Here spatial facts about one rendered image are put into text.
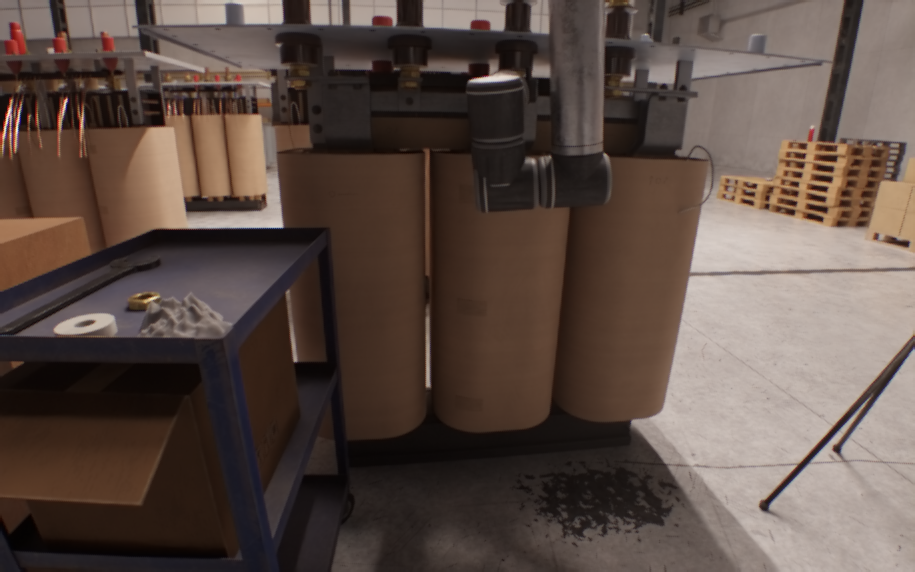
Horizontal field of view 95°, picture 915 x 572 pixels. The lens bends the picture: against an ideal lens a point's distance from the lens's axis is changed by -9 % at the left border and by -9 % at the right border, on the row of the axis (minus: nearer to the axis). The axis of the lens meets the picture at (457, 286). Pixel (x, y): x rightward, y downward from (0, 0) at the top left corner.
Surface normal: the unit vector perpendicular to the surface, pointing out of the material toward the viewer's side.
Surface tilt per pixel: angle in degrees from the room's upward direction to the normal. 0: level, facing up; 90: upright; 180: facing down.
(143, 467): 26
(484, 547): 0
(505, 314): 90
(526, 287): 90
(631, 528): 0
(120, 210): 90
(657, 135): 90
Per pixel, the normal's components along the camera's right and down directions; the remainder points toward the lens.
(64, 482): 0.03, -0.70
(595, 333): -0.48, 0.28
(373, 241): 0.18, 0.33
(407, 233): 0.70, 0.25
